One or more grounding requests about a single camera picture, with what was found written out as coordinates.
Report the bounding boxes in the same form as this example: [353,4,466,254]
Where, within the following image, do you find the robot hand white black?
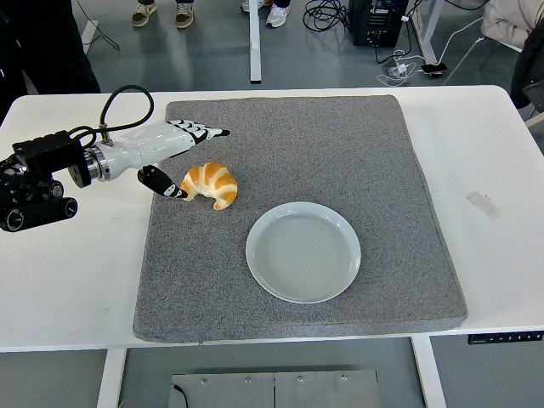
[100,120,232,201]

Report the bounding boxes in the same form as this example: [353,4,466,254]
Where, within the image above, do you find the croissant bread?
[180,161,239,212]

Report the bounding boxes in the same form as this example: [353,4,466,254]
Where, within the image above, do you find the light grey round plate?
[246,201,363,304]

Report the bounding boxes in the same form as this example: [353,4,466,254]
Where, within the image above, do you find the grey metal plate with screws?
[168,369,380,408]

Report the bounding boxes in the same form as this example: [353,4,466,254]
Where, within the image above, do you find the white table foot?
[80,20,99,46]

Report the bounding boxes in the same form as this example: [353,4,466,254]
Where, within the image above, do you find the person's brown shoe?
[174,2,196,30]
[131,1,158,28]

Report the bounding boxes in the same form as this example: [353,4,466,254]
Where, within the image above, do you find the person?
[0,0,102,112]

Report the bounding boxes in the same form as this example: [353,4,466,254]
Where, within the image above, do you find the white background table leg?
[247,0,263,84]

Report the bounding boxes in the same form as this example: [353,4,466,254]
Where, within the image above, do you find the grey speckled mat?
[133,94,468,343]

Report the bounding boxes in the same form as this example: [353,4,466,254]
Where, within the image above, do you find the black computer case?
[347,0,410,48]

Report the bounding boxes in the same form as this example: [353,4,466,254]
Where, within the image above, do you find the black smartphone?
[420,62,449,79]

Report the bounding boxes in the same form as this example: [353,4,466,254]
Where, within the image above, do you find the white desk leg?
[407,0,438,65]

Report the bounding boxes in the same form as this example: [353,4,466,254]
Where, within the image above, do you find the clear tape strip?
[466,190,502,221]

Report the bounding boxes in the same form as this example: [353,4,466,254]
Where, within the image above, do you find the beige jacket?
[480,0,544,48]

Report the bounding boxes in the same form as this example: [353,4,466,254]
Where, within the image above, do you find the black jacket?
[509,19,544,111]

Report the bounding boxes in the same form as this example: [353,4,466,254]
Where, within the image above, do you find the black table control panel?
[467,331,544,346]

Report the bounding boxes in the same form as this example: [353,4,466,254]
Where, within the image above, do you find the black floor cables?
[302,0,354,33]

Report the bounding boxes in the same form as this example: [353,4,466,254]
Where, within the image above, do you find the thin black cable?
[171,383,189,408]

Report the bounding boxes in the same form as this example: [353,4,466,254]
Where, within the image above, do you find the white charger cable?
[375,48,426,88]

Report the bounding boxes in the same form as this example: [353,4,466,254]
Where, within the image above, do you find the white chair frame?
[441,36,524,86]

